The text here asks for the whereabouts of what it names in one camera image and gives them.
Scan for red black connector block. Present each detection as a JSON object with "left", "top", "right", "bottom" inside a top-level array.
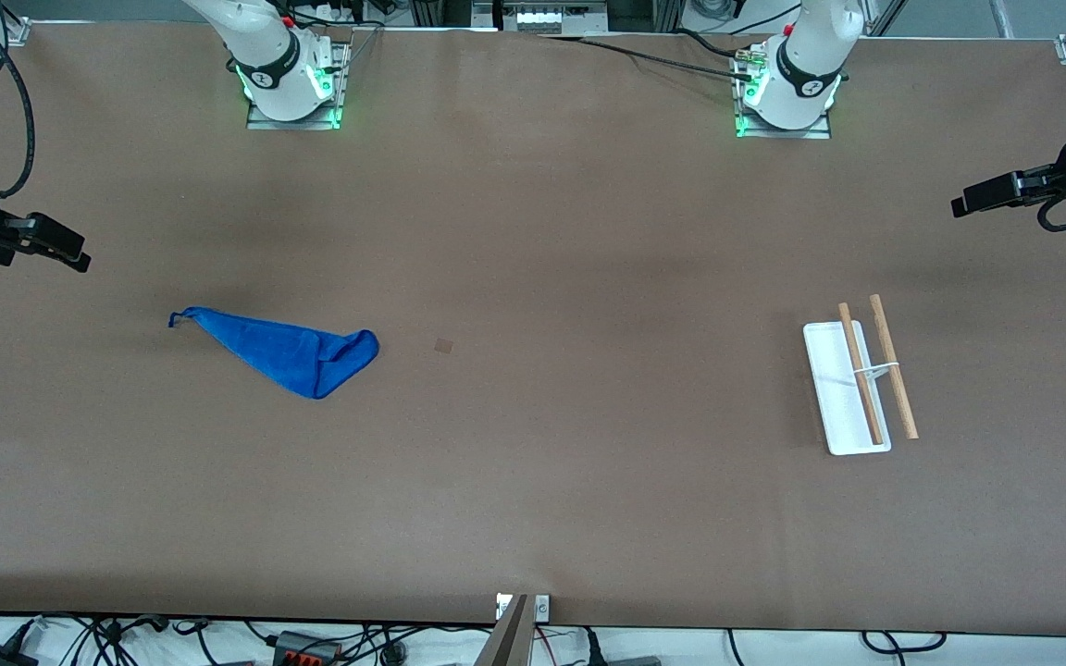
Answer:
[{"left": 274, "top": 632, "right": 344, "bottom": 666}]

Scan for thin black table cable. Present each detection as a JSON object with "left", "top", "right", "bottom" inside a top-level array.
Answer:
[{"left": 540, "top": 35, "right": 756, "bottom": 82}]

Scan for white towel rack wooden rods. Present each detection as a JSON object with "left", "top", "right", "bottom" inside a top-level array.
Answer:
[{"left": 802, "top": 294, "right": 920, "bottom": 457}]

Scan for black looped floor cable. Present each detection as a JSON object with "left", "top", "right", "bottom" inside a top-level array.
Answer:
[{"left": 861, "top": 631, "right": 948, "bottom": 654}]

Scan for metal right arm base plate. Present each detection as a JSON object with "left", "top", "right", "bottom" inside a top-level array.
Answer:
[{"left": 246, "top": 42, "right": 349, "bottom": 130}]

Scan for blue microfibre towel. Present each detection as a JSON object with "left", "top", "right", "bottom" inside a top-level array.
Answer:
[{"left": 168, "top": 306, "right": 380, "bottom": 401}]

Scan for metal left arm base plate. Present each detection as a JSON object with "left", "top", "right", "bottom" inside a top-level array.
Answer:
[{"left": 734, "top": 55, "right": 833, "bottom": 141}]

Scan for thick black table cable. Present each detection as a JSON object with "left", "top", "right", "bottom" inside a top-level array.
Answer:
[{"left": 676, "top": 28, "right": 756, "bottom": 62}]

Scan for grey angled post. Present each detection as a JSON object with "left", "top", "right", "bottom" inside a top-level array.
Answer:
[{"left": 476, "top": 594, "right": 534, "bottom": 666}]

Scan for white metal mounting bracket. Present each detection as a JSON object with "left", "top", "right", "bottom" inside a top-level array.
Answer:
[{"left": 496, "top": 594, "right": 551, "bottom": 621}]

